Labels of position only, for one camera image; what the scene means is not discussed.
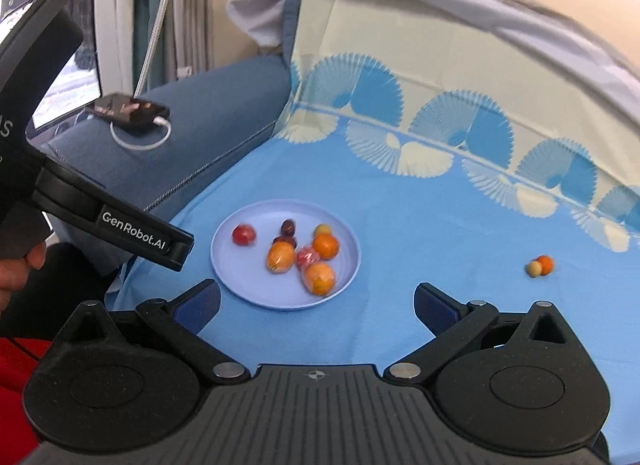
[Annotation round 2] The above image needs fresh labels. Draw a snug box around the red clothing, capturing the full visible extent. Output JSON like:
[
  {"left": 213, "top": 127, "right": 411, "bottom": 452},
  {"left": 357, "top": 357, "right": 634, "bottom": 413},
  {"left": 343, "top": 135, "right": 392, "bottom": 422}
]
[{"left": 0, "top": 337, "right": 56, "bottom": 465}]

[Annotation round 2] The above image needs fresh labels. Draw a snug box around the white slatted panel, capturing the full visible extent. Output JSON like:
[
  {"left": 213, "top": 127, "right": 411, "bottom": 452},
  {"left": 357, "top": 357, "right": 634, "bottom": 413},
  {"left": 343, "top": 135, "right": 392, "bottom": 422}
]
[{"left": 172, "top": 0, "right": 216, "bottom": 76}]

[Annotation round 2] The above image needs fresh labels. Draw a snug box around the silver metal tube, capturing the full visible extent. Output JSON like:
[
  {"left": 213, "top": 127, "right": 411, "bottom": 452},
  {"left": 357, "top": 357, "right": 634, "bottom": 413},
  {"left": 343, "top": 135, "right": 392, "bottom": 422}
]
[{"left": 134, "top": 0, "right": 173, "bottom": 98}]

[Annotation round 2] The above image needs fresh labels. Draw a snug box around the black clothing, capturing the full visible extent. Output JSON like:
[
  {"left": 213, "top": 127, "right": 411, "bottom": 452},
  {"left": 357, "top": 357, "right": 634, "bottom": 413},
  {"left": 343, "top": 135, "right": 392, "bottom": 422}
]
[{"left": 0, "top": 245, "right": 113, "bottom": 343}]

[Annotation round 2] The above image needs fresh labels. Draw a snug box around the black smartphone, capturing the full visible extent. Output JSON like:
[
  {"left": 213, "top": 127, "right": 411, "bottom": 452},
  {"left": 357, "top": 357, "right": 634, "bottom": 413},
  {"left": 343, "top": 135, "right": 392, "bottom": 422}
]
[{"left": 93, "top": 93, "right": 171, "bottom": 124}]

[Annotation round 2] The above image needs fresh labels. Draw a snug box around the person's left hand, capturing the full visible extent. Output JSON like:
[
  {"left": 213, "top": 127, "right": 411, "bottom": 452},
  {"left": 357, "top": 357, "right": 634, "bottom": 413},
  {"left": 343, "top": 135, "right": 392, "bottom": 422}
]
[{"left": 0, "top": 241, "right": 49, "bottom": 316}]

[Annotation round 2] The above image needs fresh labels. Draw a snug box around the white charging cable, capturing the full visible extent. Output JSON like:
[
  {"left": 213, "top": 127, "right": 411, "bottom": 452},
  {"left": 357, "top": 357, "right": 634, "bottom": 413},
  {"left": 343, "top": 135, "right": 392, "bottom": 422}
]
[{"left": 109, "top": 116, "right": 172, "bottom": 150}]

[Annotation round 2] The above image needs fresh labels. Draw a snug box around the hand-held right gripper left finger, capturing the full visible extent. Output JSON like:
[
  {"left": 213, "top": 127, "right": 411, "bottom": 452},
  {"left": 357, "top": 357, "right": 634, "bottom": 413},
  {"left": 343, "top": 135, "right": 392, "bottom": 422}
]
[{"left": 50, "top": 279, "right": 252, "bottom": 386}]

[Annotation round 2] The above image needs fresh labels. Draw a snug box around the blue fan-print blanket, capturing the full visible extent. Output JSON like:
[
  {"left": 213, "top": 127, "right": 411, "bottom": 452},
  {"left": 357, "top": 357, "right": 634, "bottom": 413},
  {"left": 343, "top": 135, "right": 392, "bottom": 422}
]
[{"left": 104, "top": 0, "right": 640, "bottom": 465}]

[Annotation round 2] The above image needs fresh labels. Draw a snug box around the thin black cable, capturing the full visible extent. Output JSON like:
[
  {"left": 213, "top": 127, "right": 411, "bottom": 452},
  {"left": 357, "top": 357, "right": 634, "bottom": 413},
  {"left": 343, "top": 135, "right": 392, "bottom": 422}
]
[{"left": 7, "top": 337, "right": 46, "bottom": 363}]

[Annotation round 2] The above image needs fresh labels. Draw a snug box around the blue sofa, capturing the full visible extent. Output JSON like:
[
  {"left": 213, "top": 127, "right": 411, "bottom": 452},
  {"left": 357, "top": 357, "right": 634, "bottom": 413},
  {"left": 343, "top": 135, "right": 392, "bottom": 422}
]
[{"left": 40, "top": 55, "right": 292, "bottom": 216}]

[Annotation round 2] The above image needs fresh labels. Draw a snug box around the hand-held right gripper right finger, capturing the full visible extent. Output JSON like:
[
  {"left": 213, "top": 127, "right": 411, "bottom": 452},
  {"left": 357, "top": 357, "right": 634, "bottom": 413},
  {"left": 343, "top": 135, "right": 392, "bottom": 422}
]
[{"left": 382, "top": 282, "right": 586, "bottom": 386}]

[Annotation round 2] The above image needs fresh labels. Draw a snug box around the lavender plastic plate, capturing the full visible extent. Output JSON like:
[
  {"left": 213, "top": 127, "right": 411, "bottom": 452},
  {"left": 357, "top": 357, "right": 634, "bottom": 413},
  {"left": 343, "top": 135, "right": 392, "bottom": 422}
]
[{"left": 210, "top": 199, "right": 362, "bottom": 312}]

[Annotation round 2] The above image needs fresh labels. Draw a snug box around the white frame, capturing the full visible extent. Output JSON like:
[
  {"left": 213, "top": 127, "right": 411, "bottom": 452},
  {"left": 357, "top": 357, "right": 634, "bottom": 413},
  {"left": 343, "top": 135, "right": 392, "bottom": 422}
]
[{"left": 92, "top": 0, "right": 136, "bottom": 96}]

